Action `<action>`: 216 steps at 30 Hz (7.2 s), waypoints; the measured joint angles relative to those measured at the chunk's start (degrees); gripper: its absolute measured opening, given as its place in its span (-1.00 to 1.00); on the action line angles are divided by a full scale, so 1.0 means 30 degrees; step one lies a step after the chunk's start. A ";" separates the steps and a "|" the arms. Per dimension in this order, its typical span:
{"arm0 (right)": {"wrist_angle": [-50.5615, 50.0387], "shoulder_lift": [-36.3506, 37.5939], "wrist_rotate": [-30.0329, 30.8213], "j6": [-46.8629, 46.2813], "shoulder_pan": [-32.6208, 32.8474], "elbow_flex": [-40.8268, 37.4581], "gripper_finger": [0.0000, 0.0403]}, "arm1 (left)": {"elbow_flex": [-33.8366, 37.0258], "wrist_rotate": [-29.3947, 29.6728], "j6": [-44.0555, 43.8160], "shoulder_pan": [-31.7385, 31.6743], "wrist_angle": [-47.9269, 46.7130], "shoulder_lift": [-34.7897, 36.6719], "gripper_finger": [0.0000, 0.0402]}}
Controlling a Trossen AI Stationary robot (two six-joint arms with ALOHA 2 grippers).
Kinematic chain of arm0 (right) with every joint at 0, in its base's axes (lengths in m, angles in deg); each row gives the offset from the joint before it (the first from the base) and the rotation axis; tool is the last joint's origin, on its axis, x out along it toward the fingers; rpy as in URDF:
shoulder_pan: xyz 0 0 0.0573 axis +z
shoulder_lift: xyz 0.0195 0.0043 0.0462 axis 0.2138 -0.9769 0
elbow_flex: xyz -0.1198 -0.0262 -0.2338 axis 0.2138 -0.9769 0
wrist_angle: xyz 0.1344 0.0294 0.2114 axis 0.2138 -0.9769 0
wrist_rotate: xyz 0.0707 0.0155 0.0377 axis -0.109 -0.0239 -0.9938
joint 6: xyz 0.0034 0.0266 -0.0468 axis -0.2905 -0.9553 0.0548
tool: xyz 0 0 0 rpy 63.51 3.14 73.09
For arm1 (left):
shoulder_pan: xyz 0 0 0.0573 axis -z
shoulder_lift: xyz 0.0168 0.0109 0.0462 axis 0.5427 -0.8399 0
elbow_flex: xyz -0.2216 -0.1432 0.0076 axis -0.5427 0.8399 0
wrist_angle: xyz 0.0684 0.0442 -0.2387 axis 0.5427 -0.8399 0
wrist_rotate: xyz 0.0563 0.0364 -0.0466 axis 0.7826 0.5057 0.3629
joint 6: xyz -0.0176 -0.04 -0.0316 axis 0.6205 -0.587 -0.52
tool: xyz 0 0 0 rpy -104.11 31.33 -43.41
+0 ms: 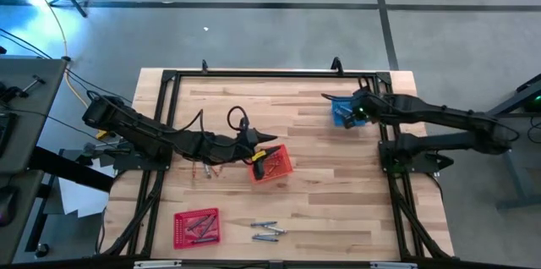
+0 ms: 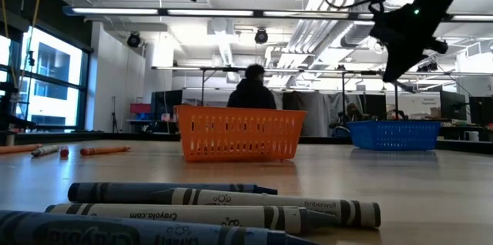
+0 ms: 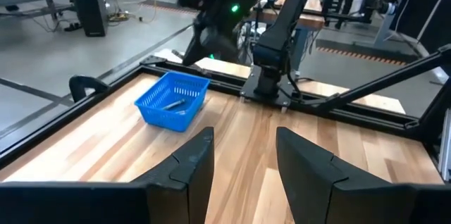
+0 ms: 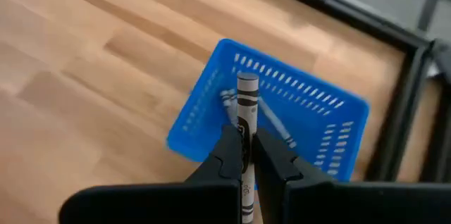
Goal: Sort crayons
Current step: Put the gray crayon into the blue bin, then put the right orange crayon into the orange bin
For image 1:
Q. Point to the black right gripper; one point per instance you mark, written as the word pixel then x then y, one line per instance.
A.
pixel 365 106

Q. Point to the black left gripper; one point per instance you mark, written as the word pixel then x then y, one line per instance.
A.
pixel 241 150

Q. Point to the orange plastic basket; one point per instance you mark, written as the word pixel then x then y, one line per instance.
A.
pixel 274 177

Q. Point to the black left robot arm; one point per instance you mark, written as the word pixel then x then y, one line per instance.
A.
pixel 139 127

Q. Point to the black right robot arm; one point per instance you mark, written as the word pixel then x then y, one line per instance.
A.
pixel 444 116

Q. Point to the blue plastic basket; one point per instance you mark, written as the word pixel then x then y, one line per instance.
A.
pixel 334 122

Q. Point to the red plastic basket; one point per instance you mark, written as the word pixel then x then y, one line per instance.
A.
pixel 181 235

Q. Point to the white bar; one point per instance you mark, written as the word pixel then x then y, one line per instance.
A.
pixel 393 265
pixel 158 264

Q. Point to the black device with green light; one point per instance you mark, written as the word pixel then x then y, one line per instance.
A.
pixel 534 104

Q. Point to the white paper sheet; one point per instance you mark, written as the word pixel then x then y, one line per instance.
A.
pixel 80 197

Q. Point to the black desk leg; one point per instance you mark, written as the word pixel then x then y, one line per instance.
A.
pixel 63 167

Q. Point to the gray side desk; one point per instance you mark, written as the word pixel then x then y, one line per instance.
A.
pixel 34 112

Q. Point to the black chair caster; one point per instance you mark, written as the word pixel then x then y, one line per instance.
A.
pixel 41 250

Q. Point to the black clamp tool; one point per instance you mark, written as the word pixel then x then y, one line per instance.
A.
pixel 12 91

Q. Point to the black computer mouse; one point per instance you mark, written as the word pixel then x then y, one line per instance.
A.
pixel 6 205

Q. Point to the black aluminium table frame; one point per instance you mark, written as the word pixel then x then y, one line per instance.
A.
pixel 274 74

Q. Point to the dark metal table frame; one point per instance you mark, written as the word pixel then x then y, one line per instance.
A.
pixel 507 104

